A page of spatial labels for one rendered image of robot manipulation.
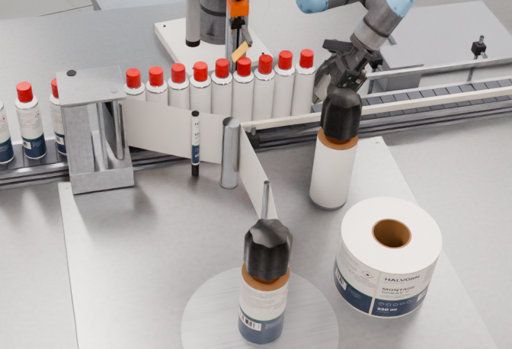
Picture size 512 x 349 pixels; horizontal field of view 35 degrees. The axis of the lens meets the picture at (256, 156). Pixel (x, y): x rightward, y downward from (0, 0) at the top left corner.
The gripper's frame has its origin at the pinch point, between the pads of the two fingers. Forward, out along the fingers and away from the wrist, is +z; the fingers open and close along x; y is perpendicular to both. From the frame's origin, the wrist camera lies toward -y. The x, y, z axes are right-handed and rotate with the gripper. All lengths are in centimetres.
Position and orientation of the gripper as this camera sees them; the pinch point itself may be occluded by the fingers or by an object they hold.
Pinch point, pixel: (315, 97)
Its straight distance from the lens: 205.0
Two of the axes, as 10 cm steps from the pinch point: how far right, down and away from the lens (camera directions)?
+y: 2.6, 6.8, -6.9
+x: 8.1, 2.3, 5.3
